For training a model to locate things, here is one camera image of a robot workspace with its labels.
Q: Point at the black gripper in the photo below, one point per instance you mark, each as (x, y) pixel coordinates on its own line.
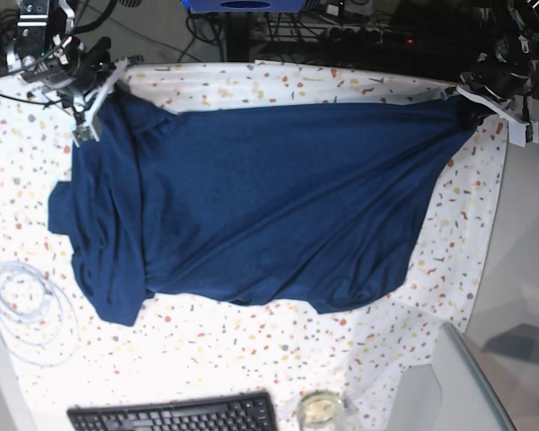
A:
(73, 73)
(500, 77)

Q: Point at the black power strip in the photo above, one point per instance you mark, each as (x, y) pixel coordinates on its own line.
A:
(368, 35)

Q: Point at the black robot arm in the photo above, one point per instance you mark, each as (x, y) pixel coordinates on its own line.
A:
(506, 50)
(47, 53)

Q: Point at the clear glass jar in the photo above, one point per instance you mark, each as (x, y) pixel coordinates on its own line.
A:
(321, 411)

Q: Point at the black computer keyboard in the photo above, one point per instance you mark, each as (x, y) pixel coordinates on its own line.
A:
(250, 411)

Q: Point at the dark blue t-shirt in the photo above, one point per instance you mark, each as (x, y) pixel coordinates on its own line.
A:
(321, 203)

